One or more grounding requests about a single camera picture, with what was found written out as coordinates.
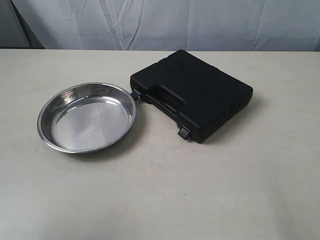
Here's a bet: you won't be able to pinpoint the black plastic tool case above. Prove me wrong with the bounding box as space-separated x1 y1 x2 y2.
130 49 253 144

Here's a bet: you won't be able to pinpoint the round stainless steel pan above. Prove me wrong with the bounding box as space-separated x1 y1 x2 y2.
37 82 140 154

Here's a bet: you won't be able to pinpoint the white wrinkled backdrop curtain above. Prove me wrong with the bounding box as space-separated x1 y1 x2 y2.
14 0 320 51

